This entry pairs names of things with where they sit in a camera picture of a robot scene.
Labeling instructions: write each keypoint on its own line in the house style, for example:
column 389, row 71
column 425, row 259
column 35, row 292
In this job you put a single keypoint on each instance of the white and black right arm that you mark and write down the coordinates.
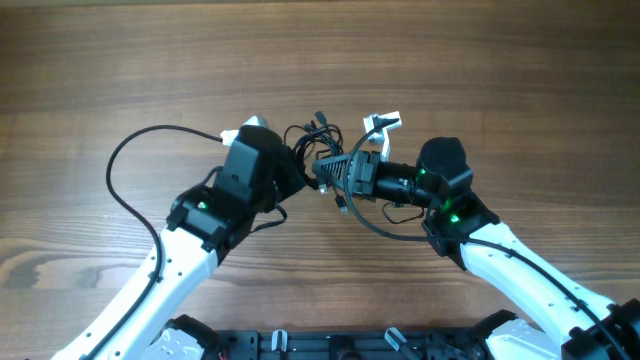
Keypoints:
column 570, row 321

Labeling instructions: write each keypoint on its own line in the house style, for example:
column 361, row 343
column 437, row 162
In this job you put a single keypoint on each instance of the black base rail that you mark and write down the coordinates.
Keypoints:
column 430, row 344

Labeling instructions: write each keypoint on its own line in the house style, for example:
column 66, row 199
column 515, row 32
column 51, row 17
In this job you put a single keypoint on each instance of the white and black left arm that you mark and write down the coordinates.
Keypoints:
column 204, row 224

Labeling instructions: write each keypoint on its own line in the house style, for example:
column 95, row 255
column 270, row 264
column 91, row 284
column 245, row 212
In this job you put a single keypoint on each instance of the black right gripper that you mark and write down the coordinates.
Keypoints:
column 360, row 175

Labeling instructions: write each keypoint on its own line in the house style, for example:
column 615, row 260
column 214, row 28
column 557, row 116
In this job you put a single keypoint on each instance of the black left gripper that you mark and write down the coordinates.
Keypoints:
column 293, row 173

